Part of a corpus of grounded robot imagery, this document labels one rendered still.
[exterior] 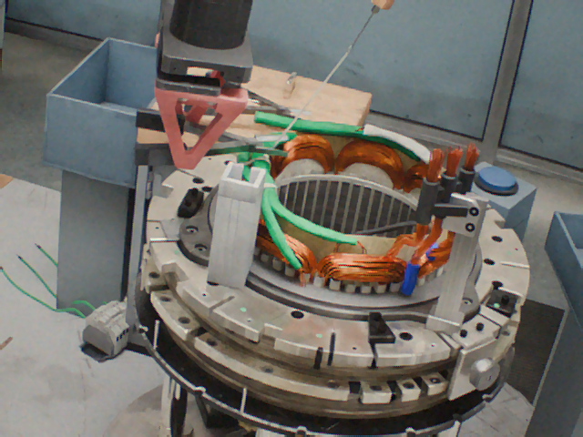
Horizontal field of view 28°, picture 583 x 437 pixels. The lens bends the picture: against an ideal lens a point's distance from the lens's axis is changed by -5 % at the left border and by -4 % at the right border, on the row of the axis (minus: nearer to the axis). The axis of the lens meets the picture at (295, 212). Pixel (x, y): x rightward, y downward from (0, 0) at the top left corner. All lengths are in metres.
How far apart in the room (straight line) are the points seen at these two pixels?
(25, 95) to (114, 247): 2.34
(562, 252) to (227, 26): 0.43
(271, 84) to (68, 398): 0.40
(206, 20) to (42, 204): 0.76
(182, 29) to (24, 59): 3.00
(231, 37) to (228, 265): 0.17
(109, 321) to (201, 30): 0.53
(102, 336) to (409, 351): 0.51
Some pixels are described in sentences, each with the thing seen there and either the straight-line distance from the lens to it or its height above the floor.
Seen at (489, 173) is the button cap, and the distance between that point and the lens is 1.25.
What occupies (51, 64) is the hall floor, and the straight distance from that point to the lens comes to 3.83.
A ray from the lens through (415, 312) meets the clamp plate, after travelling 0.90.
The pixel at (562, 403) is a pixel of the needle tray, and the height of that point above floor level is 0.93.
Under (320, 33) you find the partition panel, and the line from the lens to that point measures 3.39.
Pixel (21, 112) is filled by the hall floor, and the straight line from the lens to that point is 3.52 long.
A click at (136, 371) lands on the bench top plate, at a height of 0.78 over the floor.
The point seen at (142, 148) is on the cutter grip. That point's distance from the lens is 0.90.
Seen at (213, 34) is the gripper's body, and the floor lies 1.27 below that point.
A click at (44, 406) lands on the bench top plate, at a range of 1.26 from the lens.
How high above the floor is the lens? 1.61
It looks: 31 degrees down
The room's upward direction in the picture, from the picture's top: 10 degrees clockwise
